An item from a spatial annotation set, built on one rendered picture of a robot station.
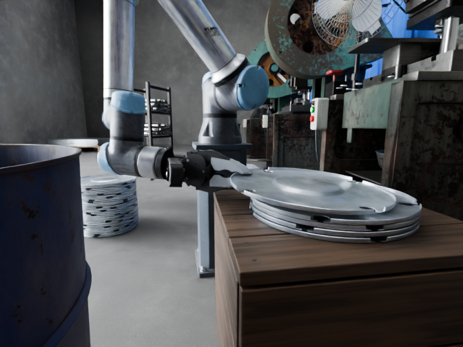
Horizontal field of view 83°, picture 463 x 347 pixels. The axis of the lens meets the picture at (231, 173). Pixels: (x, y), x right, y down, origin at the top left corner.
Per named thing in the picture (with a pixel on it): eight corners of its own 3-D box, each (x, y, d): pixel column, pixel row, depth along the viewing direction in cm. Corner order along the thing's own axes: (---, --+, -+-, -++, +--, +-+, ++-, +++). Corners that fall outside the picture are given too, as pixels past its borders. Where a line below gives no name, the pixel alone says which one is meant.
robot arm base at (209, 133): (200, 144, 82) (199, 112, 81) (196, 142, 97) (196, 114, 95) (246, 144, 85) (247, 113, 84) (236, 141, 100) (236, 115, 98)
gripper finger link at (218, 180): (255, 173, 59) (216, 167, 61) (251, 177, 54) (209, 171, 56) (254, 186, 60) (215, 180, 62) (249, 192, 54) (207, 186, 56)
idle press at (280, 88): (244, 160, 393) (245, 36, 362) (237, 153, 490) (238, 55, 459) (342, 159, 405) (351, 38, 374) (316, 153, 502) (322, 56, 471)
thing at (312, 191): (433, 204, 43) (434, 199, 43) (300, 228, 30) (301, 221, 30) (309, 169, 68) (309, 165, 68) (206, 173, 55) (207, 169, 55)
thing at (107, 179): (58, 186, 115) (57, 185, 115) (89, 175, 144) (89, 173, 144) (124, 186, 117) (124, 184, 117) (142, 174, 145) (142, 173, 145)
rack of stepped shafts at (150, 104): (156, 174, 278) (151, 81, 261) (121, 172, 292) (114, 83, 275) (177, 168, 318) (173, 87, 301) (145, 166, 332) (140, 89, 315)
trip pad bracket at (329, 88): (331, 123, 119) (333, 78, 115) (323, 123, 128) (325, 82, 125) (344, 123, 119) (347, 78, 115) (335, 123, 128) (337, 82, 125)
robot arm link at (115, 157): (94, 138, 60) (94, 174, 61) (137, 142, 57) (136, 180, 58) (117, 138, 67) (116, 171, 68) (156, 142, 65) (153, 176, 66)
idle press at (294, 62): (262, 186, 226) (266, -41, 195) (253, 168, 323) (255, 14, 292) (439, 186, 225) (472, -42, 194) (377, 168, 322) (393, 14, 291)
